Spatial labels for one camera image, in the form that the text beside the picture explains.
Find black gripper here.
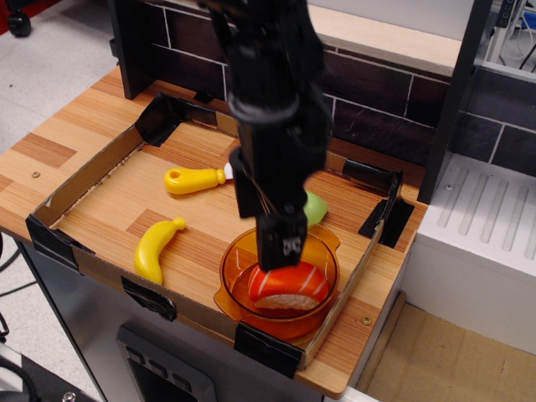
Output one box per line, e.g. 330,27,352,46
229,94,332,271

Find salmon nigiri sushi toy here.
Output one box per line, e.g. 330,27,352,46
248,261,330,311

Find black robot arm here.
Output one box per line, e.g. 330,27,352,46
203,1,332,271

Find orange transparent plastic pot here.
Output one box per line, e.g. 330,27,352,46
214,224,340,339

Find cardboard fence with black tape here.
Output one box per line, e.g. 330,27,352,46
27,103,424,393

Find green toy pear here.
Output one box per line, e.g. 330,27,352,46
303,191,328,226

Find yellow toy banana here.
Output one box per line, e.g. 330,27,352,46
134,217,186,285

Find grey oven control panel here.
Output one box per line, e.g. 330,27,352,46
116,326,217,401

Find white toy sink drainboard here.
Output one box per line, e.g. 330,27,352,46
402,155,535,353

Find black caster wheel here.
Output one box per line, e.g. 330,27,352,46
8,10,32,38

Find yellow handled toy knife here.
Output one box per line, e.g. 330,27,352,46
164,163,233,195

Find dark grey upright post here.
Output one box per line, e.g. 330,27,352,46
418,1,492,204

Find black upright post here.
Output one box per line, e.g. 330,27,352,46
108,0,164,100

